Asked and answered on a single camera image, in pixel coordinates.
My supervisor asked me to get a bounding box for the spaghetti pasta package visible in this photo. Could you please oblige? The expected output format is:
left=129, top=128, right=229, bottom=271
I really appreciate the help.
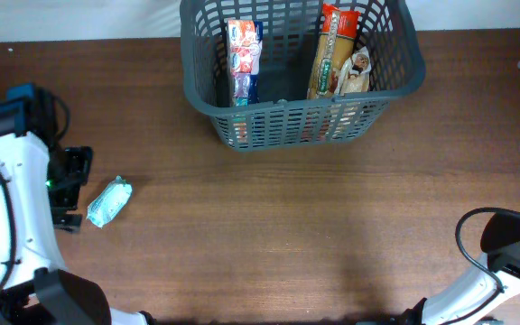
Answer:
left=307, top=4, right=360, bottom=104

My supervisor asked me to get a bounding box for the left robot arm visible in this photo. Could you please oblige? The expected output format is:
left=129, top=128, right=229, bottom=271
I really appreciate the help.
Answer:
left=0, top=83, right=156, bottom=324

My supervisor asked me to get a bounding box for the grey plastic basket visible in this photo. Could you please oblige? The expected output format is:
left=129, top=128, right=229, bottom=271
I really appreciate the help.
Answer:
left=180, top=0, right=425, bottom=152

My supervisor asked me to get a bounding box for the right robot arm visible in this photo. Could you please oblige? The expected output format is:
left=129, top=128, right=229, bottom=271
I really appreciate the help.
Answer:
left=390, top=207, right=520, bottom=325

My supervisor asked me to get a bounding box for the tissue packs multipack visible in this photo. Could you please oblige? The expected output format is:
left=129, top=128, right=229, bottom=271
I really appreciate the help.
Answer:
left=227, top=20, right=264, bottom=107

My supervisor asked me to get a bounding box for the light green wipes pack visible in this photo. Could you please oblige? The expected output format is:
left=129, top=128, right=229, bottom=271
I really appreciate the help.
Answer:
left=87, top=176, right=133, bottom=228

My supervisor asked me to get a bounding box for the beige paper bag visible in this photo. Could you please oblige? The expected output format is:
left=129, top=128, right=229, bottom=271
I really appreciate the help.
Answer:
left=331, top=46, right=373, bottom=136

